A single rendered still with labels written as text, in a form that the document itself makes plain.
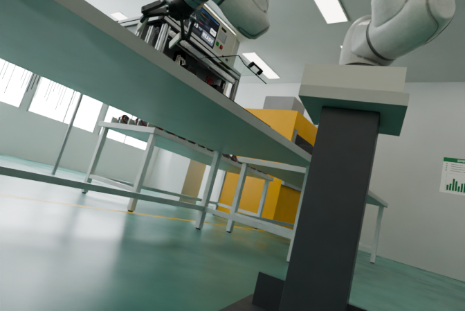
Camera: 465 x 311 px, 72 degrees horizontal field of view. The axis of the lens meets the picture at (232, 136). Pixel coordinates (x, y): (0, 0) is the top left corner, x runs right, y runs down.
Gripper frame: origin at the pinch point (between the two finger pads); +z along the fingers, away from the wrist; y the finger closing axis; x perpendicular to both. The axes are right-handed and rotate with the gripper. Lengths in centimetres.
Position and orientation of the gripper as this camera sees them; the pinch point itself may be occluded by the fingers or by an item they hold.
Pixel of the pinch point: (156, 35)
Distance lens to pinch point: 126.9
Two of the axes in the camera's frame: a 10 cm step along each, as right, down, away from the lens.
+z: -6.9, 4.1, 5.9
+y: 7.1, 2.7, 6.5
